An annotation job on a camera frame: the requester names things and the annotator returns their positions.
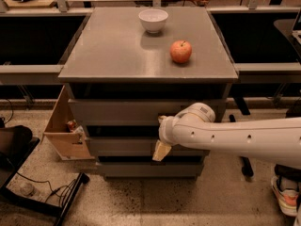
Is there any grey bottom drawer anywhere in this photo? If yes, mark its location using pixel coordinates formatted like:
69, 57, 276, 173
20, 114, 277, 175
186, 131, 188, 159
96, 162, 204, 178

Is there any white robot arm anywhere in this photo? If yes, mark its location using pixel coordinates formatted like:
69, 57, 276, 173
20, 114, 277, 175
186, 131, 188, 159
152, 103, 301, 170

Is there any white ceramic bowl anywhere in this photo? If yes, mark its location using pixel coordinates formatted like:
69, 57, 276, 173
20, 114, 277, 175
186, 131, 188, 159
138, 8, 168, 33

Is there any black metal stand base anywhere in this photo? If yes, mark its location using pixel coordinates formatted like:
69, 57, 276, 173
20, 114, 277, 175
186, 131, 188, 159
234, 97, 254, 177

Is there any grey drawer cabinet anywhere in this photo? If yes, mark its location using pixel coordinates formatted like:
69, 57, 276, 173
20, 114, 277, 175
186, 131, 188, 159
57, 6, 239, 181

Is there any red apple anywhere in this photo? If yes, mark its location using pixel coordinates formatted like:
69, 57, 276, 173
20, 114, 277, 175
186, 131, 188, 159
169, 40, 192, 63

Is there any grey middle drawer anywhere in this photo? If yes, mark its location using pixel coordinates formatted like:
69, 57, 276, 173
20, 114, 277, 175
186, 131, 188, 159
86, 137, 209, 156

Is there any grey top drawer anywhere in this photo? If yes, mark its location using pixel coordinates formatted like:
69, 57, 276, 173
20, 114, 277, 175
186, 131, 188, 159
68, 98, 228, 127

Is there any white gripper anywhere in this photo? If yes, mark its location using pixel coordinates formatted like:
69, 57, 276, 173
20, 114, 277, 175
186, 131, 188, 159
152, 116, 175, 162

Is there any grey drawer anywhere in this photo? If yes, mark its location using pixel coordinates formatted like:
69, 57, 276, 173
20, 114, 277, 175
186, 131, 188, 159
86, 137, 209, 156
68, 98, 228, 127
96, 162, 204, 178

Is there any red item in box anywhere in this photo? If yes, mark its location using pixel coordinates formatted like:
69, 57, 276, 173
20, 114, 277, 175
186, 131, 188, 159
67, 120, 84, 134

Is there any black floor cable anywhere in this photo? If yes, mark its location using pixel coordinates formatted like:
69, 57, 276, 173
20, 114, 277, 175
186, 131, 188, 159
15, 171, 78, 205

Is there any white orange sneaker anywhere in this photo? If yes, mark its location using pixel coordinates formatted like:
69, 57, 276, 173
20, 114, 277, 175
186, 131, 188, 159
271, 176, 299, 217

